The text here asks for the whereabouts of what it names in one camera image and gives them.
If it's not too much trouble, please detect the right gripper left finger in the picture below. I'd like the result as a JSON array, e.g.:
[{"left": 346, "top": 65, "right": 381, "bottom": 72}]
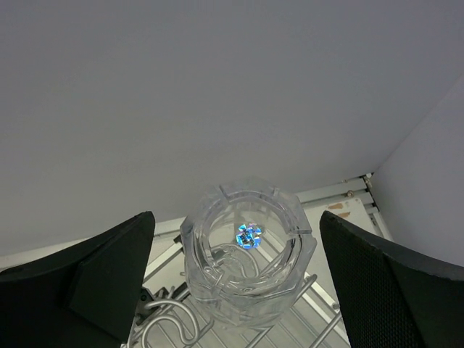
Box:
[{"left": 1, "top": 212, "right": 155, "bottom": 347}]

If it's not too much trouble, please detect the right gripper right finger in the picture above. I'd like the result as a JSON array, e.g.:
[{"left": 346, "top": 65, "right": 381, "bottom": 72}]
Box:
[{"left": 320, "top": 211, "right": 463, "bottom": 347}]

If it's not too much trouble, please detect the clear glass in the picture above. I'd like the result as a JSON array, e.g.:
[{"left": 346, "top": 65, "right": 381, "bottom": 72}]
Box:
[{"left": 180, "top": 177, "right": 317, "bottom": 329}]

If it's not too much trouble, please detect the metal wire dish rack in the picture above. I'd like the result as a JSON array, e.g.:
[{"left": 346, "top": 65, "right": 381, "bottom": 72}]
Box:
[{"left": 123, "top": 231, "right": 349, "bottom": 348}]

